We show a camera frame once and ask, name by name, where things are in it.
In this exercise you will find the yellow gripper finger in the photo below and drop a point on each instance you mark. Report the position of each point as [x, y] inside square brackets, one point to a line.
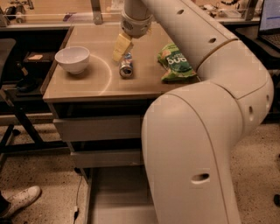
[122, 46]

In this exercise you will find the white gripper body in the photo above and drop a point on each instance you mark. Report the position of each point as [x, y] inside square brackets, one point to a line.
[136, 26]

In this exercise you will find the redbull can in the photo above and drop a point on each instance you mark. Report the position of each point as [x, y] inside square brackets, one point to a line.
[126, 66]

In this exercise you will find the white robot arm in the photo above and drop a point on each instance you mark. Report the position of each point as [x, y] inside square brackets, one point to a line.
[188, 133]

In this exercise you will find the grey drawer cabinet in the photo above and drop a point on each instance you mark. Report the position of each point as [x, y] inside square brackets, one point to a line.
[100, 90]

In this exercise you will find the grey top drawer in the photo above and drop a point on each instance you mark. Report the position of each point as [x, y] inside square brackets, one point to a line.
[99, 128]

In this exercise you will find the grey middle drawer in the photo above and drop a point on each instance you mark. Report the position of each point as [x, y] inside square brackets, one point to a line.
[107, 158]

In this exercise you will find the grey open bottom drawer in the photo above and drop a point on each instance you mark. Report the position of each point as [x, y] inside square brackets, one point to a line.
[119, 195]

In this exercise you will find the white ceramic bowl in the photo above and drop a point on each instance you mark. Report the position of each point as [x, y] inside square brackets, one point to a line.
[73, 59]

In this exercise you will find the green chip bag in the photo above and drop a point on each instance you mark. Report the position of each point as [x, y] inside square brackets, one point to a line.
[175, 63]

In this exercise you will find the laptop computer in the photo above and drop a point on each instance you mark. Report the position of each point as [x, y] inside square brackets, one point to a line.
[269, 26]

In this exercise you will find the white sneaker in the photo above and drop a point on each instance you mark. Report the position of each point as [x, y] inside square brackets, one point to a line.
[20, 200]

